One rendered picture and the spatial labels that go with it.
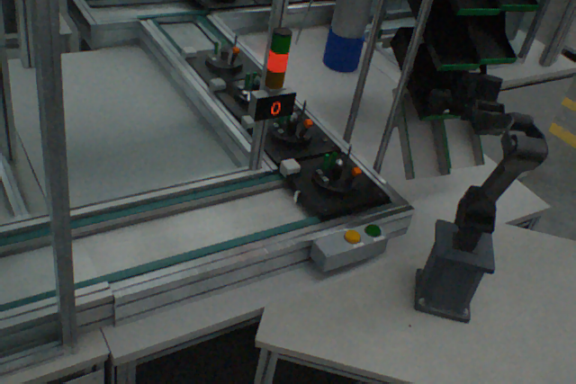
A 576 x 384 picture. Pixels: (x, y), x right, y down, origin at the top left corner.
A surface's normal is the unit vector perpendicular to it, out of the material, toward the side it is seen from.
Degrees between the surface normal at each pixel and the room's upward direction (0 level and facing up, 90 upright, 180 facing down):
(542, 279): 0
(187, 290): 90
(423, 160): 45
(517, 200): 0
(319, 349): 0
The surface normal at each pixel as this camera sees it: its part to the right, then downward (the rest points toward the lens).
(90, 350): 0.16, -0.80
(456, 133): 0.36, -0.14
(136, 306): 0.50, 0.57
